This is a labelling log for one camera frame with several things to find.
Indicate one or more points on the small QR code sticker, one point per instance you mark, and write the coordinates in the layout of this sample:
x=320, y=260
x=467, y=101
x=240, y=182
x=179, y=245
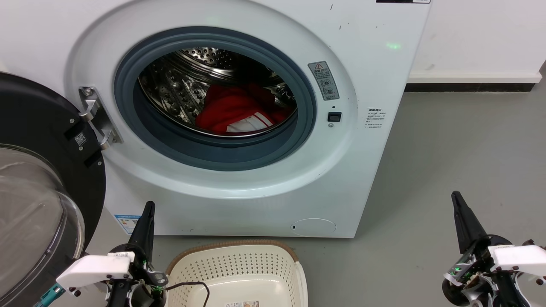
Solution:
x=80, y=139

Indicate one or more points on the silver metal door hinge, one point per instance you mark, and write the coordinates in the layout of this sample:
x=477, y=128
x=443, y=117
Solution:
x=97, y=114

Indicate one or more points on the black control panel strip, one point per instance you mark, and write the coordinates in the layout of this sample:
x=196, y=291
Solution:
x=403, y=1

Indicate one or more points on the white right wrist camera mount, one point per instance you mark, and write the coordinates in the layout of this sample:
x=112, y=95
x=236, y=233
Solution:
x=518, y=258

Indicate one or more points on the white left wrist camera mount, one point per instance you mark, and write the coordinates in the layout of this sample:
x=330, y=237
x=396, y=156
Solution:
x=94, y=268

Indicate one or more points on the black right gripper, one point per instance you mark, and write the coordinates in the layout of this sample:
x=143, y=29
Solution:
x=473, y=277

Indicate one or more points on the grey warning sticker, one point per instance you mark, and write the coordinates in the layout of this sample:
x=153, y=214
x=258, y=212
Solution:
x=323, y=80

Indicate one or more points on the blue and white label sticker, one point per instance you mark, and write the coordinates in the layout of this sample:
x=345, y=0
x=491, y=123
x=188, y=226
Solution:
x=126, y=224

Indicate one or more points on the cream perforated laundry basket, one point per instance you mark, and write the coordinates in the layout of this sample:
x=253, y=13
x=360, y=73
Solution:
x=239, y=273

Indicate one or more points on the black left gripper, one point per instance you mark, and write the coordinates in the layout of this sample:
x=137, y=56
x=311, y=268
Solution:
x=145, y=290

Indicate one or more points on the stainless steel washing machine drum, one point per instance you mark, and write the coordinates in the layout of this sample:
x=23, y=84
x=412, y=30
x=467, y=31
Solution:
x=170, y=89

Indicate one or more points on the grey rubber door gasket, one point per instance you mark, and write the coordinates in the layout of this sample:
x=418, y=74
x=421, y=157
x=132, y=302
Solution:
x=179, y=150

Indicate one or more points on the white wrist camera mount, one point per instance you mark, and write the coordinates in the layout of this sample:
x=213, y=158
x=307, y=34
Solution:
x=518, y=258
x=94, y=268

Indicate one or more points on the white front-load washing machine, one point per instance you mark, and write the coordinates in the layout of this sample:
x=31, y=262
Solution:
x=362, y=64

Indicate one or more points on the red and white garment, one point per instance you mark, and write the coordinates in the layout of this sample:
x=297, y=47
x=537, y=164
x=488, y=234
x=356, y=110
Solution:
x=230, y=106

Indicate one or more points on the black washing machine door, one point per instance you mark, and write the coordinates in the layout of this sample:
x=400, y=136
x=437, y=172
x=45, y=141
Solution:
x=38, y=115

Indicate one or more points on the round white filter cover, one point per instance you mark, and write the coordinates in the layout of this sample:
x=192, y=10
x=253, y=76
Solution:
x=313, y=227

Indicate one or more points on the small white text sticker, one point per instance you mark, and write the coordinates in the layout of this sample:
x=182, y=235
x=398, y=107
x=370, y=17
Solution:
x=376, y=118

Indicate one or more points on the black door latch socket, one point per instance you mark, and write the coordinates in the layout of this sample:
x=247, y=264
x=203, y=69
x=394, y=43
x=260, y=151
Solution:
x=334, y=117

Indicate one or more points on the white and black baseboard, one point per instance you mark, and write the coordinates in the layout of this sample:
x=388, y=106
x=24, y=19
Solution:
x=469, y=79

